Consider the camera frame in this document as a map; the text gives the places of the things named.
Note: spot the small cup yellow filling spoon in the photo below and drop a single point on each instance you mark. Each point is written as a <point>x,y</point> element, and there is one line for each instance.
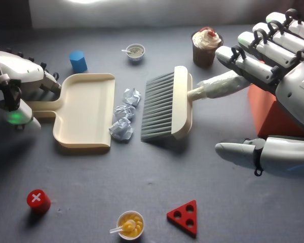
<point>130,225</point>

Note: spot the white paper ball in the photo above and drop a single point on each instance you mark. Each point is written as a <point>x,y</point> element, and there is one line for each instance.
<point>124,113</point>
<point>132,96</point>
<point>120,130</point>

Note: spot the blue hexagonal block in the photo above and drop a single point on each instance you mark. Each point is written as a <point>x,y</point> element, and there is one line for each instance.
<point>78,62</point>

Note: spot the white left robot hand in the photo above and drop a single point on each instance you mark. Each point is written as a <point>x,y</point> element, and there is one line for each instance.
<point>20,67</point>

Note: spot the orange box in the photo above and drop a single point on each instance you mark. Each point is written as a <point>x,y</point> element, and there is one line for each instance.
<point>268,114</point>

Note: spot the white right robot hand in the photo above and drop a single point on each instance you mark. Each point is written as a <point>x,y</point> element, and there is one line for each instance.
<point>294,83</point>

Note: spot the toy cupcake with cream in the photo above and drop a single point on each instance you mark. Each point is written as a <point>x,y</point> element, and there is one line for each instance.
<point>205,50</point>

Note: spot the red cylinder with white cross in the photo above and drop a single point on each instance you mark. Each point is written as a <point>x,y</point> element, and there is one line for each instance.
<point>38,202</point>

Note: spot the cream plastic dustpan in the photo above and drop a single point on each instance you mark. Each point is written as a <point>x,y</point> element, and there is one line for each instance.
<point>86,111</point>

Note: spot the grey table cloth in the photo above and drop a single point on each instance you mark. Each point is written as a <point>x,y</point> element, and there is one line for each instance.
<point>152,172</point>

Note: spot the small cup green filling spoon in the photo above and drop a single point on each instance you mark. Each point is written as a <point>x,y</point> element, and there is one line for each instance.
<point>135,51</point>

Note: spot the red triangle with three holes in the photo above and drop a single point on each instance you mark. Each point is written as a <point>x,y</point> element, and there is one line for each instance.
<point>183,222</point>

